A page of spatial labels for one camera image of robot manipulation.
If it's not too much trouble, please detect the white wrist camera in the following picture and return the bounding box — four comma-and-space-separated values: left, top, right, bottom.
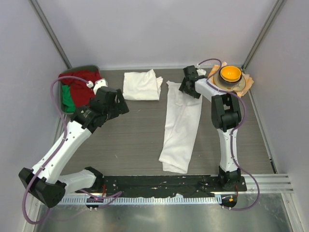
196, 64, 207, 76
86, 78, 108, 95

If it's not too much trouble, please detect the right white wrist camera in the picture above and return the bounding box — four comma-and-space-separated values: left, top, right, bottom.
196, 64, 207, 76

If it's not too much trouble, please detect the folded white t-shirt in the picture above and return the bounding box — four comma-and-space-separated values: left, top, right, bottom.
123, 69, 163, 101

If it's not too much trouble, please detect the white t-shirt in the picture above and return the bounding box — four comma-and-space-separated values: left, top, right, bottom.
123, 69, 163, 101
159, 81, 202, 174

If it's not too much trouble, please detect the red t-shirt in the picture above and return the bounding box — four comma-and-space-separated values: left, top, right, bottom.
58, 70, 101, 108

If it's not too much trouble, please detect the aluminium frame rail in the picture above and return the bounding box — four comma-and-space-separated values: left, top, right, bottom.
60, 173, 295, 195

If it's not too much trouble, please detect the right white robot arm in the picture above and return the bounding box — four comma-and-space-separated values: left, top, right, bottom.
179, 65, 242, 191

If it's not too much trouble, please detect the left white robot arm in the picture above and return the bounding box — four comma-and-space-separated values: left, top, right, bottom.
18, 87, 129, 208

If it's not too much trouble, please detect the beige ceramic plate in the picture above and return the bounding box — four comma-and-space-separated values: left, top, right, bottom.
213, 73, 246, 92

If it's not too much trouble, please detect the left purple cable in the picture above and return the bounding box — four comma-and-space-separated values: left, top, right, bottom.
22, 76, 123, 225

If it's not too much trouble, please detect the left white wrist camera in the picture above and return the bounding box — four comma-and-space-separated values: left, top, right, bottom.
86, 78, 108, 95

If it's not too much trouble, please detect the grey plastic bin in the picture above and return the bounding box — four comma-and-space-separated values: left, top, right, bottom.
58, 65, 99, 115

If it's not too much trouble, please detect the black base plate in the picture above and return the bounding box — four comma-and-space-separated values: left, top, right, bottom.
85, 175, 247, 198

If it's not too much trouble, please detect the orange checked cloth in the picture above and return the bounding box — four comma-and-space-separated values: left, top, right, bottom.
208, 62, 254, 97

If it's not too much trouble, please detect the green t-shirt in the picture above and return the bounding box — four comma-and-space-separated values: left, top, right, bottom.
61, 85, 76, 113

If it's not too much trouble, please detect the white slotted cable duct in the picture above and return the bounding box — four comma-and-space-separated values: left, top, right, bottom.
58, 194, 222, 207

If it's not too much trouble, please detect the orange bowl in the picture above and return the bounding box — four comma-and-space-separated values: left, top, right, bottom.
219, 65, 242, 83

